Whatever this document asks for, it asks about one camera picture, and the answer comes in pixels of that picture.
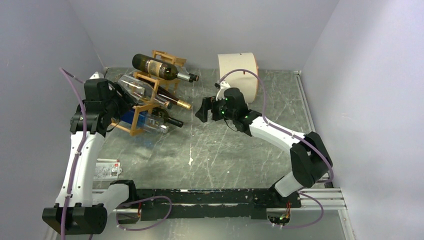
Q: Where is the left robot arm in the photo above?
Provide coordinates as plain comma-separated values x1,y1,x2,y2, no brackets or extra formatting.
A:
42,78,139,239

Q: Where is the aluminium rail frame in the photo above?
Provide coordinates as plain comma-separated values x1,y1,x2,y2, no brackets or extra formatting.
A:
46,70,357,240

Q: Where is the dark bottle black cap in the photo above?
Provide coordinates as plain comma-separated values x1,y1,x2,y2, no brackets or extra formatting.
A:
152,107,184,128

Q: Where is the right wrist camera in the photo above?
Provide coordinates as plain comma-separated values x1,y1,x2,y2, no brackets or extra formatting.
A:
215,80,231,101

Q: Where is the clear glass bottle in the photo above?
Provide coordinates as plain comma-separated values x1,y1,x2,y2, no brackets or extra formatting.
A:
117,74,173,109

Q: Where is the dark green wine bottle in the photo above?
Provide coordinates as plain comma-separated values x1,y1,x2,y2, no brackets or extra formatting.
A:
132,53,199,83

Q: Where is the wooden wine rack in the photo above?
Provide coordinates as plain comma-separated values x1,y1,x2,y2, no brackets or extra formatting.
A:
111,50,198,136

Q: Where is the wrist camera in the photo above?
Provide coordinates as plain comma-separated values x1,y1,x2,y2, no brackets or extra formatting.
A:
215,80,231,101
89,71,104,80

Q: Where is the dark bottle gold cap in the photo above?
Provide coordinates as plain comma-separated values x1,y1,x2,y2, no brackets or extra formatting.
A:
157,86,192,110

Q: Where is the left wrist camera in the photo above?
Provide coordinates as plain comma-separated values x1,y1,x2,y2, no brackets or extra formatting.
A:
89,71,104,80

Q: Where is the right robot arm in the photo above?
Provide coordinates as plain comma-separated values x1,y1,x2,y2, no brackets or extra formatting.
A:
195,87,333,207

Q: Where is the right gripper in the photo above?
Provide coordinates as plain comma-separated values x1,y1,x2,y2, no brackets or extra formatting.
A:
195,95,236,123

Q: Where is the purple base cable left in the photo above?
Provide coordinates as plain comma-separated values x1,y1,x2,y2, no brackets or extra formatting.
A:
115,196,174,232

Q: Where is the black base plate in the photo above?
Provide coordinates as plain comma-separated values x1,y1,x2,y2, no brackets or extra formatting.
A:
135,188,302,221

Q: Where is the beige cylindrical box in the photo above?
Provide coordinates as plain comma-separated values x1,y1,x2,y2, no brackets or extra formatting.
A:
217,52,259,104

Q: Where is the white paper card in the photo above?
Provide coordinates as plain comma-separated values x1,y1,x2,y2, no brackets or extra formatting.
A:
93,158,122,182

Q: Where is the blue square glass bottle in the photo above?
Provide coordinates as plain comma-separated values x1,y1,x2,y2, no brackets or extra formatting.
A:
121,109,169,134

